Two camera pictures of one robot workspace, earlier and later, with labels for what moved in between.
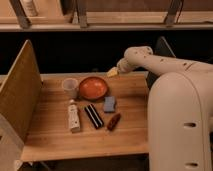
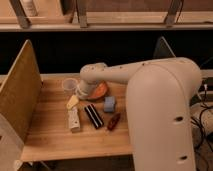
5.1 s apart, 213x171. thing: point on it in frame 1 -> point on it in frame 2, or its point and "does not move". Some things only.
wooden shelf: (108, 16) does not move
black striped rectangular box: (94, 116) does not move
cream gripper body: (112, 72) -> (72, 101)
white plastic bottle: (74, 116) does not move
